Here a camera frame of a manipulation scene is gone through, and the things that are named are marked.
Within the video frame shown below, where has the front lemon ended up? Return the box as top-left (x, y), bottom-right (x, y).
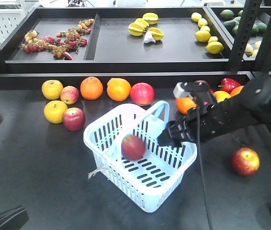
top-left (205, 41), bottom-right (224, 54)

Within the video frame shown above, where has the dark red apple near yellow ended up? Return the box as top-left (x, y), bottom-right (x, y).
top-left (63, 107), bottom-right (86, 131)

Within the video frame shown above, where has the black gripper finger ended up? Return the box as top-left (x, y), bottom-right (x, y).
top-left (0, 206), bottom-right (29, 230)
top-left (157, 129), bottom-right (181, 148)

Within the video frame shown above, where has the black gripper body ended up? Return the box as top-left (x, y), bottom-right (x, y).
top-left (166, 106), bottom-right (213, 144)

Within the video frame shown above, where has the big red apple by oranges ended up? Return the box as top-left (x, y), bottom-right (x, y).
top-left (130, 82), bottom-right (155, 106)

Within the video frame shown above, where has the orange in right cluster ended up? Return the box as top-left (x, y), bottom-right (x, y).
top-left (176, 97), bottom-right (197, 115)

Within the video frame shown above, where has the large lemon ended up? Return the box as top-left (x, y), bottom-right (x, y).
top-left (195, 30), bottom-right (211, 42)

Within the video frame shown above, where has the black wooden fruit display table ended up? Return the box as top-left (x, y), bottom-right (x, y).
top-left (0, 77), bottom-right (271, 230)

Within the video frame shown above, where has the light blue plastic basket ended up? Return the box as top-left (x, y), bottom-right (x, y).
top-left (83, 101), bottom-right (197, 213)

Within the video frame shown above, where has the small pink apple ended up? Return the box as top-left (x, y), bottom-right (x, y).
top-left (60, 86), bottom-right (79, 105)

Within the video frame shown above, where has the cherry tomato vine pile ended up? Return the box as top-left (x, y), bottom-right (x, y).
top-left (19, 18), bottom-right (95, 60)

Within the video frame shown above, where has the yellow apple lower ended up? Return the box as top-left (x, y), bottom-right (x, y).
top-left (44, 100), bottom-right (68, 124)

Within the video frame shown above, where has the starfruit left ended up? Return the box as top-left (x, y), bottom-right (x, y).
top-left (128, 22), bottom-right (148, 36)

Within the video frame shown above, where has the starfruit right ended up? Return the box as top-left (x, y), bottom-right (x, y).
top-left (148, 27), bottom-right (164, 41)

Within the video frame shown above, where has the orange left of pair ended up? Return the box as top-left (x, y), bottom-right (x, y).
top-left (80, 76), bottom-right (103, 100)

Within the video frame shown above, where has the yellow apple in right cluster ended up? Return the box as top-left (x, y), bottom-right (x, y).
top-left (213, 91), bottom-right (231, 103)

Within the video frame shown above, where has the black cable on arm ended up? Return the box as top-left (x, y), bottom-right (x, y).
top-left (195, 105), bottom-right (214, 230)

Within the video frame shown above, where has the orange of pair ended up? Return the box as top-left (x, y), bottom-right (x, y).
top-left (80, 76), bottom-right (103, 100)
top-left (107, 78), bottom-right (131, 102)

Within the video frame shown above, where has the rightmost orange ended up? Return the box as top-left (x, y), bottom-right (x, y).
top-left (230, 85), bottom-right (244, 96)

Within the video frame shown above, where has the red bell pepper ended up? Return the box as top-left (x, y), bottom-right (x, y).
top-left (218, 78), bottom-right (241, 93)

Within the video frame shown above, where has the white garlic bulb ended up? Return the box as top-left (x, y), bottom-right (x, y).
top-left (144, 32), bottom-right (156, 44)

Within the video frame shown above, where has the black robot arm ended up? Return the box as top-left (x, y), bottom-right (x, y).
top-left (157, 75), bottom-right (271, 147)

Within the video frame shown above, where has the orange right of pair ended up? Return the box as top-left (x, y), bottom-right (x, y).
top-left (107, 78), bottom-right (131, 102)

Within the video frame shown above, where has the starfruit top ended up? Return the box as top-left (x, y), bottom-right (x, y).
top-left (142, 12), bottom-right (159, 25)

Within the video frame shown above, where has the starfruit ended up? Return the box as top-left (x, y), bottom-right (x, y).
top-left (128, 22), bottom-right (148, 36)
top-left (148, 27), bottom-right (164, 41)
top-left (142, 12), bottom-right (159, 25)

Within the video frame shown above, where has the yellow apple upper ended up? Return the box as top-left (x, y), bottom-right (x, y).
top-left (41, 80), bottom-right (63, 100)

